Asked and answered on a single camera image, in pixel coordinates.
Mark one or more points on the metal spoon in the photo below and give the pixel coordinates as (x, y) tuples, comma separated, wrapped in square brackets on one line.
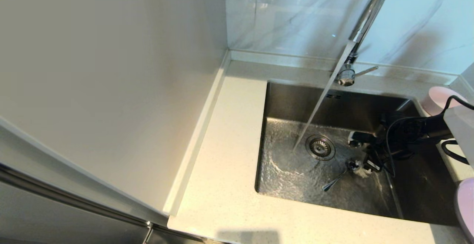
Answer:
[(333, 183)]

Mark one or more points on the lilac plate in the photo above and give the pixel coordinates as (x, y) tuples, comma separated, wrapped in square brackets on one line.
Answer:
[(466, 207)]

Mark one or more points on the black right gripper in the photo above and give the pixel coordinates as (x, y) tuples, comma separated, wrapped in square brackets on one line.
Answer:
[(401, 138)]

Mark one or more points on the chrome gooseneck faucet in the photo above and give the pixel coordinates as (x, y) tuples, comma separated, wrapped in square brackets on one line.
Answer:
[(368, 14)]

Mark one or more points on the round metal drain strainer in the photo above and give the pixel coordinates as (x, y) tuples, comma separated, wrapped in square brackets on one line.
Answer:
[(320, 147)]

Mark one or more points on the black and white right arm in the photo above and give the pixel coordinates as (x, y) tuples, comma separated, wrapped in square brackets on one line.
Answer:
[(461, 125)]

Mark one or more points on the pink bowl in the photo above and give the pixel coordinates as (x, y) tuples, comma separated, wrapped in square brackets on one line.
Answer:
[(437, 101)]

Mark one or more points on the stainless steel sink basin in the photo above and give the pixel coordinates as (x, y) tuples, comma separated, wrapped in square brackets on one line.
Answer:
[(296, 177)]

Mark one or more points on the running water stream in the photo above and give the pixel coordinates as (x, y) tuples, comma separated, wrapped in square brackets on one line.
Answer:
[(322, 99)]

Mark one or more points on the grey cabinet door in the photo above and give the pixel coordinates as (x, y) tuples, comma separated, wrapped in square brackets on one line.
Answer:
[(44, 214)]

